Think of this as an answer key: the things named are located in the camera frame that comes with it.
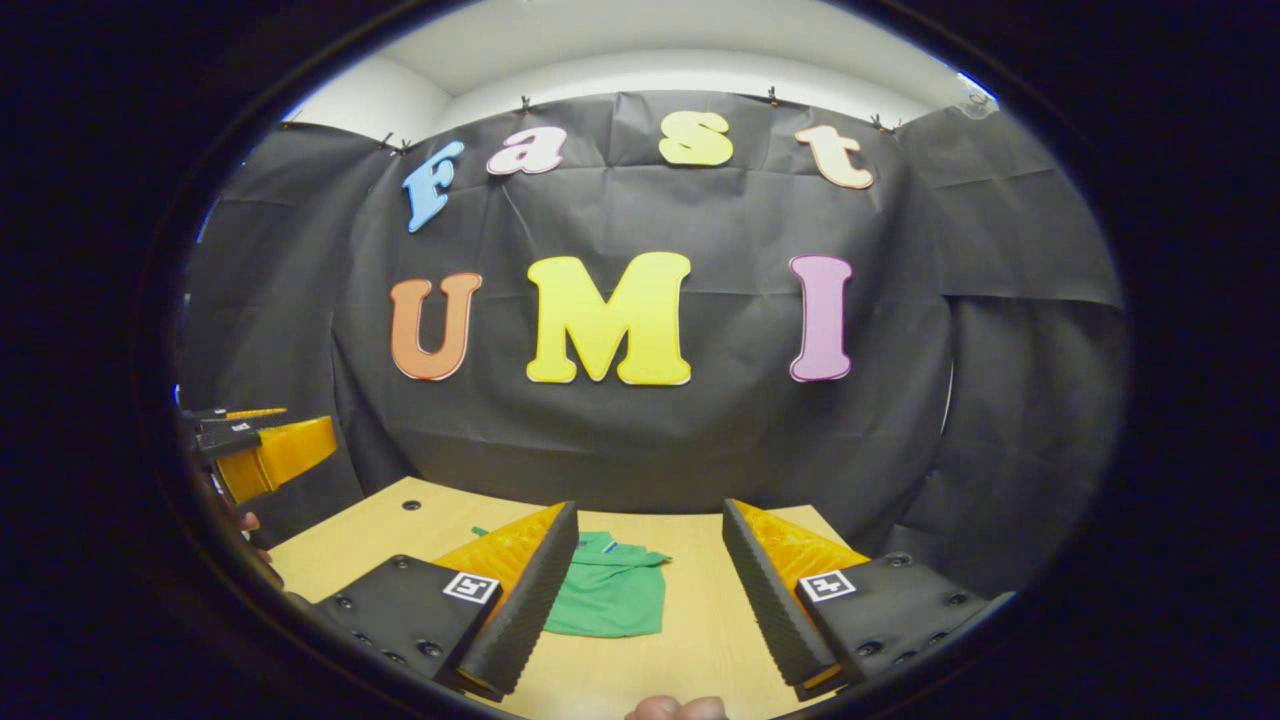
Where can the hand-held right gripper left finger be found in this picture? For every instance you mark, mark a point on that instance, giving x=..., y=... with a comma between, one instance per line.
x=530, y=610

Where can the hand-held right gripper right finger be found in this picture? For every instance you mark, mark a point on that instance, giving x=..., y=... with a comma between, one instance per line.
x=772, y=600

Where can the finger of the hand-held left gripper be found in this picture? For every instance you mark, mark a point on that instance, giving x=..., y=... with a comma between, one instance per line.
x=208, y=418
x=280, y=455

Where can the green T-shirt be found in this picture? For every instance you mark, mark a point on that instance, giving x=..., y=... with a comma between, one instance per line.
x=610, y=600

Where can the black backdrop cloth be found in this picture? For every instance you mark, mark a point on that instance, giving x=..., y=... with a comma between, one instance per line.
x=720, y=220

